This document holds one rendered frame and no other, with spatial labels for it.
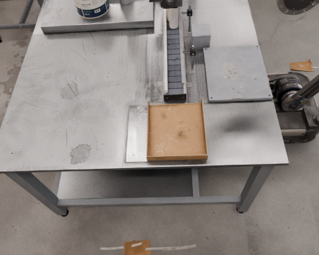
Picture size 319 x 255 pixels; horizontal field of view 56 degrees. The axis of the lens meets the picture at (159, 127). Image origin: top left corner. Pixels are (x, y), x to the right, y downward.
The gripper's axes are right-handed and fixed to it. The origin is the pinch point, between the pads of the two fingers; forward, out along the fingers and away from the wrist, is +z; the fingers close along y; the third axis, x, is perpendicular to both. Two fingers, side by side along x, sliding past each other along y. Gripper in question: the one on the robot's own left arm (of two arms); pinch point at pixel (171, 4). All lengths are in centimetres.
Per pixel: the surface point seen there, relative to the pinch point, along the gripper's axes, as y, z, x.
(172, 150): 3, -28, 68
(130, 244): 33, 21, 139
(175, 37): -1.8, 12.5, 14.2
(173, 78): 0.8, -6.6, 36.5
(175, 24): -1.9, 14.5, 6.9
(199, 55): -14.1, 9.8, 24.9
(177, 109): -1, -13, 51
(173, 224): 5, 29, 130
